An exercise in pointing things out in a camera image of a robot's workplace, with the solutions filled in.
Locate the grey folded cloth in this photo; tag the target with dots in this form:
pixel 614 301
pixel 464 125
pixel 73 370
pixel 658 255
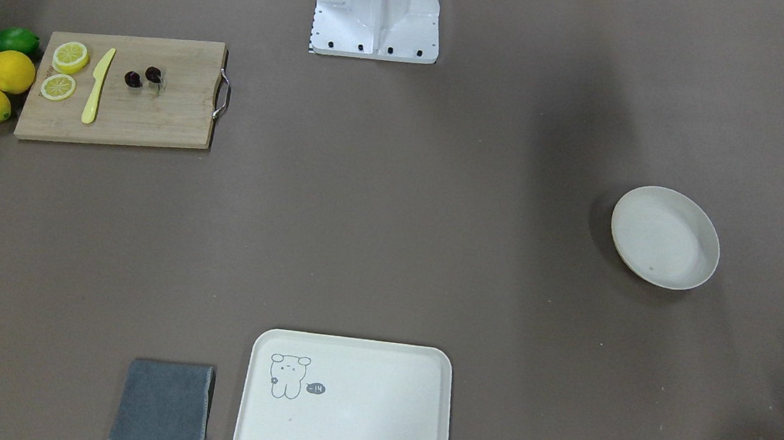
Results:
pixel 163 400

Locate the round cream plate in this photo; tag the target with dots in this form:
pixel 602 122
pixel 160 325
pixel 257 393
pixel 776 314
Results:
pixel 665 238

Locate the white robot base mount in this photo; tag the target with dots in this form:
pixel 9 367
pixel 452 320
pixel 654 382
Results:
pixel 385 30

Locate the green lime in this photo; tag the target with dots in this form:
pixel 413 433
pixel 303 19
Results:
pixel 19 39

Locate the cream rabbit tray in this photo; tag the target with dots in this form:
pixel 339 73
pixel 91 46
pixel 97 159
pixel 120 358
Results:
pixel 308 386

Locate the round yellow lemon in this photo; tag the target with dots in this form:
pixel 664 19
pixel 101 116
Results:
pixel 17 72

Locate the bamboo cutting board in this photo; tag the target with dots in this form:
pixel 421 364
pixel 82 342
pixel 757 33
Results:
pixel 181 115

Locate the yellow plastic knife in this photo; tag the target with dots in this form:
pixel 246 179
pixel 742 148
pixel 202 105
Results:
pixel 99 73

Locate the lower lemon slice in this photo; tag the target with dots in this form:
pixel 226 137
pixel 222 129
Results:
pixel 58 87

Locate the upper lemon slice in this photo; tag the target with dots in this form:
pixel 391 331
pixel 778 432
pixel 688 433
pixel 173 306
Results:
pixel 70 57

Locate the dark red cherry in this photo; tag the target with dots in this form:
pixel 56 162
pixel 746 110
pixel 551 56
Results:
pixel 133 79
pixel 154 76

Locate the lemon slice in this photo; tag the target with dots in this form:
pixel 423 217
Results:
pixel 70 57
pixel 58 87

